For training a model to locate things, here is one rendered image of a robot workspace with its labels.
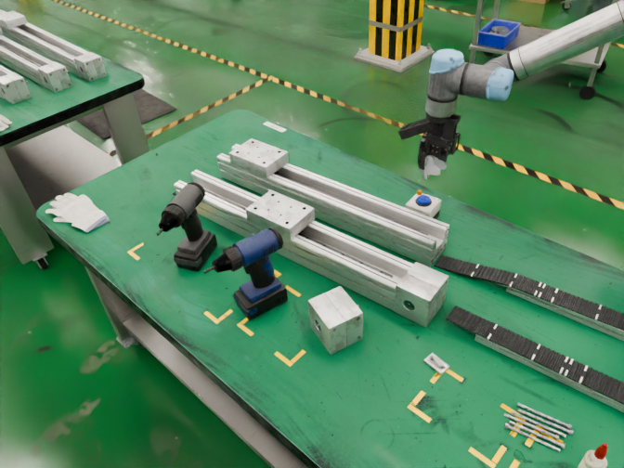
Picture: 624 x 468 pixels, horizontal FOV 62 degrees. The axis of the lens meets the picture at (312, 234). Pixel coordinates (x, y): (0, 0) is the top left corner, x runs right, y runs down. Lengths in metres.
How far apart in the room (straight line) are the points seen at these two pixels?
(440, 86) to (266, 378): 0.80
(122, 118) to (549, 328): 2.18
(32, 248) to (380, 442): 2.14
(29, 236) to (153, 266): 1.36
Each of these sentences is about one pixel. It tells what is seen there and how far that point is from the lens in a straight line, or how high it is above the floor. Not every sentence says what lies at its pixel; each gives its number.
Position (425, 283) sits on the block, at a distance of 1.28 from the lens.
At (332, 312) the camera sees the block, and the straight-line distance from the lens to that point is 1.21.
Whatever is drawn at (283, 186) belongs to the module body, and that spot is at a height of 0.86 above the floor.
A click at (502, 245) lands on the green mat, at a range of 1.56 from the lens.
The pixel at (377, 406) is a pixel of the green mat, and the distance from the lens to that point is 1.18.
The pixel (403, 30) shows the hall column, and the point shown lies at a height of 0.29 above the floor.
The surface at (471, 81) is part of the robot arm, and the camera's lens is 1.32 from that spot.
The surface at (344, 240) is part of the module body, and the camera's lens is 1.40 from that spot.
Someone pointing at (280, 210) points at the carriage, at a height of 0.90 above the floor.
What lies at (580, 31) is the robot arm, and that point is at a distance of 1.42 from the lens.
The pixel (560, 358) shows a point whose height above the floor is 0.81.
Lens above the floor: 1.79
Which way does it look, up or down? 40 degrees down
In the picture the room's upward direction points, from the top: 4 degrees counter-clockwise
